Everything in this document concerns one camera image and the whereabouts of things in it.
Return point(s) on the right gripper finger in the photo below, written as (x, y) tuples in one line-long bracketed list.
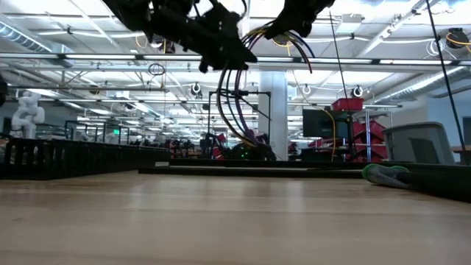
[(289, 24)]

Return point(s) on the black duct cover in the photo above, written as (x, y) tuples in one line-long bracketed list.
[(257, 173)]

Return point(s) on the white building column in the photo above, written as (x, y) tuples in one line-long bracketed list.
[(277, 110)]

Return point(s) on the long ceiling light bar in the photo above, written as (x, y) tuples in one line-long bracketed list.
[(92, 57)]

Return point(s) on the red storage bin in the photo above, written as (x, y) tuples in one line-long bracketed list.
[(347, 104)]

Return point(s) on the black monitor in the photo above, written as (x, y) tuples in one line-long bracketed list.
[(320, 123)]

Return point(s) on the rack of red bins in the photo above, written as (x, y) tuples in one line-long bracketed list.
[(371, 140)]

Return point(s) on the grey mesh office chair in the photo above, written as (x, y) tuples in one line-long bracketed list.
[(404, 143)]

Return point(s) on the black background camera frame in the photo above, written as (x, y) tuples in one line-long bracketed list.
[(211, 110)]

